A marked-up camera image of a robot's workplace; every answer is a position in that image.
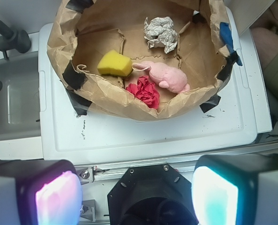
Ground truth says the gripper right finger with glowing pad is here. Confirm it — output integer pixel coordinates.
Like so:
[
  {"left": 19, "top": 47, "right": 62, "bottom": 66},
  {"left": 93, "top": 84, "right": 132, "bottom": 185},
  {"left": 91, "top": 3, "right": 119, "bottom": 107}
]
[{"left": 191, "top": 154, "right": 278, "bottom": 225}]

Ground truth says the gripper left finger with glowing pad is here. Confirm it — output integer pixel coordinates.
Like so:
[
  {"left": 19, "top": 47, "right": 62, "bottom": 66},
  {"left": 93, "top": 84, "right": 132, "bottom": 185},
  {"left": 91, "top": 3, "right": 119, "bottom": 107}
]
[{"left": 0, "top": 159, "right": 82, "bottom": 225}]

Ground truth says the pink plush bunny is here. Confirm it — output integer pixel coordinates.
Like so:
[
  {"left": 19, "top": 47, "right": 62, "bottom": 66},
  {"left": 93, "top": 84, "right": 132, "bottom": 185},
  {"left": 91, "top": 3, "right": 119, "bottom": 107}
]
[{"left": 132, "top": 60, "right": 190, "bottom": 94}]

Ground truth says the white plastic lid tray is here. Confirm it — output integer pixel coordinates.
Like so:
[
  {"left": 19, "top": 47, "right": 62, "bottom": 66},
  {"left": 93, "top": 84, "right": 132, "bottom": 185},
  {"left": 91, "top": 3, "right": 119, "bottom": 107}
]
[{"left": 37, "top": 6, "right": 273, "bottom": 165}]

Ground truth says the grey sink basin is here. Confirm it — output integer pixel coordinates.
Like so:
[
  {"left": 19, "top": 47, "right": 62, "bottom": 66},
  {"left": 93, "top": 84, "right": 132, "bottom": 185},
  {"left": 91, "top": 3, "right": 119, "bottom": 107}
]
[{"left": 0, "top": 52, "right": 41, "bottom": 141}]

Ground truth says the crumpled red cloth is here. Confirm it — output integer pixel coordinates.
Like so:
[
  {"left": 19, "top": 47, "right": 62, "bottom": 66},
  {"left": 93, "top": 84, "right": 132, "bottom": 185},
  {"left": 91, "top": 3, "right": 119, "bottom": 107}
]
[{"left": 126, "top": 76, "right": 160, "bottom": 109}]

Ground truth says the yellow sponge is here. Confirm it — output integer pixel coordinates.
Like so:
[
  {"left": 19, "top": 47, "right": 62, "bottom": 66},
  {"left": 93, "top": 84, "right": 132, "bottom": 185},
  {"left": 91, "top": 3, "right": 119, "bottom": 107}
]
[{"left": 97, "top": 50, "right": 133, "bottom": 77}]

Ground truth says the brown paper bag bin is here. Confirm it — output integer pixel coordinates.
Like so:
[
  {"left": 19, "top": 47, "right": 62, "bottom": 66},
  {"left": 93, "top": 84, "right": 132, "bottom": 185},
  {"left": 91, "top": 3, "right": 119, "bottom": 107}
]
[{"left": 47, "top": 0, "right": 238, "bottom": 121}]

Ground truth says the black faucet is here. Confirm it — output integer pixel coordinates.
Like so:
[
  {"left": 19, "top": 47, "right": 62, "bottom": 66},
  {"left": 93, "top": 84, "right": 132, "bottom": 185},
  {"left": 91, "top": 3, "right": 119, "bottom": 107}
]
[{"left": 0, "top": 20, "right": 31, "bottom": 60}]

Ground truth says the blue tape strip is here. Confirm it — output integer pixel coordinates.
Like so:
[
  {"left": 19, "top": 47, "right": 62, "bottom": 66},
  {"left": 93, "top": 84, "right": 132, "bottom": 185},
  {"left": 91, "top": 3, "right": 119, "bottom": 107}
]
[{"left": 219, "top": 22, "right": 243, "bottom": 66}]

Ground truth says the crumpled white paper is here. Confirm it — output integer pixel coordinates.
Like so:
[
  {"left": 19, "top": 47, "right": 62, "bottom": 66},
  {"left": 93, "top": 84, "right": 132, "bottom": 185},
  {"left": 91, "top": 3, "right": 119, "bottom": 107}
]
[{"left": 143, "top": 16, "right": 178, "bottom": 54}]

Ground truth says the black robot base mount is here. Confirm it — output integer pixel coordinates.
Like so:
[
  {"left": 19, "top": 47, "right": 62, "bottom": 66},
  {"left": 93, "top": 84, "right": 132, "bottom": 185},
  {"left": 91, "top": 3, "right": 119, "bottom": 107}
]
[{"left": 107, "top": 164, "right": 199, "bottom": 225}]

